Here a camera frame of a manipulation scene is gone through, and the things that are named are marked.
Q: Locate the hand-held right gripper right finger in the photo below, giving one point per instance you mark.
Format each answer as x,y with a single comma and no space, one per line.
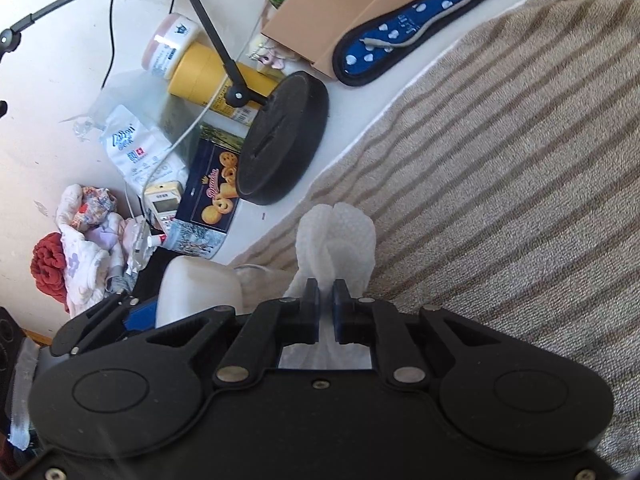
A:
336,312

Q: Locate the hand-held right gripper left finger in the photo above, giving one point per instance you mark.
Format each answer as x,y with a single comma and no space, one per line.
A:
315,310

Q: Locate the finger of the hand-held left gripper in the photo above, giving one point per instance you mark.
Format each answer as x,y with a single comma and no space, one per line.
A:
95,325
142,317

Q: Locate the white paper towel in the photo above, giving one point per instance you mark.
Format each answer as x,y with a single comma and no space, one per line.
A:
345,240

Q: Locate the black cloth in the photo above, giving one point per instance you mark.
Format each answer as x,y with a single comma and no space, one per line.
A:
150,275

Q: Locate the grey sock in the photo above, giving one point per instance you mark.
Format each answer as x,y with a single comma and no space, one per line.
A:
117,280

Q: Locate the white floral cloth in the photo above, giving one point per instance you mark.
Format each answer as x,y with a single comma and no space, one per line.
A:
85,265

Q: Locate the red cloth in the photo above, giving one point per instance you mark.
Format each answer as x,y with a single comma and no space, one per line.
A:
47,265

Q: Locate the small red white tube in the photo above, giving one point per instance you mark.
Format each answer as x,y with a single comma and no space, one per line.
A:
159,241

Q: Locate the pale lilac cloth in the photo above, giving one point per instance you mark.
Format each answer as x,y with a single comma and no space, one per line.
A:
110,232

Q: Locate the white remote control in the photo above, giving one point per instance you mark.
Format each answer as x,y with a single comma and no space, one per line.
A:
162,200

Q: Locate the patterned crumpled cloth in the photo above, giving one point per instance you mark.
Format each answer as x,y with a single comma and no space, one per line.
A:
95,205

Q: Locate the blue cookie tin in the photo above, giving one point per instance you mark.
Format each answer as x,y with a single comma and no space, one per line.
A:
210,195

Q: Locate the white wipes packet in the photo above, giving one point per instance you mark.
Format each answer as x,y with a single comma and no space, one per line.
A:
130,145

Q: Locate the black articulated desk stand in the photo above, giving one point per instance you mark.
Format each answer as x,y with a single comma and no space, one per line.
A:
285,135

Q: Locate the beige striped blanket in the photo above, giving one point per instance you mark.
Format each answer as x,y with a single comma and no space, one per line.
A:
500,170

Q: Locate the clear plastic bag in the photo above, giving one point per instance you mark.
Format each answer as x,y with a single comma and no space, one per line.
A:
135,90

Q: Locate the yellow cylindrical tube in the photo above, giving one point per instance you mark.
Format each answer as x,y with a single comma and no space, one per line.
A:
197,72

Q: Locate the blue dotted fabric pad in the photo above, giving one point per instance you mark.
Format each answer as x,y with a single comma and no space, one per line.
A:
370,57

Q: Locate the small pink white figurine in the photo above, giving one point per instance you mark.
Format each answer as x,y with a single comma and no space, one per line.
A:
267,55

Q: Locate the pink lidded cream jar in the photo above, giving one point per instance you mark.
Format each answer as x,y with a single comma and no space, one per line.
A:
167,45

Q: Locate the brown paper bag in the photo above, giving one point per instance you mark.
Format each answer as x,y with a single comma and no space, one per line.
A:
320,15

